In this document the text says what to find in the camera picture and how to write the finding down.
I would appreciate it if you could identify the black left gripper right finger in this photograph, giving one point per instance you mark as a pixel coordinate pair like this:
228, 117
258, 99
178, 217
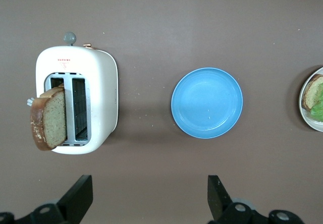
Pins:
218, 201

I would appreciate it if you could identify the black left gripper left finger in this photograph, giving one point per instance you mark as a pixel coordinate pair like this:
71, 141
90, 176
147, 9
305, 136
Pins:
77, 201

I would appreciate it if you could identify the green lettuce leaf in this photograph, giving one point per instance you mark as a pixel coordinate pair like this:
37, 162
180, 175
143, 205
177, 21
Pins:
318, 110

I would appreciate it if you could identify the brown bread slice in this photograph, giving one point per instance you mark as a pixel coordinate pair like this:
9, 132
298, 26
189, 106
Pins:
53, 120
311, 92

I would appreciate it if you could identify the blue plate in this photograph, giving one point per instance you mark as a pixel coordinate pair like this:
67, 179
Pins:
207, 103

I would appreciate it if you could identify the beige plate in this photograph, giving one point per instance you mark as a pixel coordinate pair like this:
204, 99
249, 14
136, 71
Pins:
308, 120

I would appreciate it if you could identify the white toaster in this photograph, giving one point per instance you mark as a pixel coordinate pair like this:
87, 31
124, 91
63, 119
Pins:
101, 82

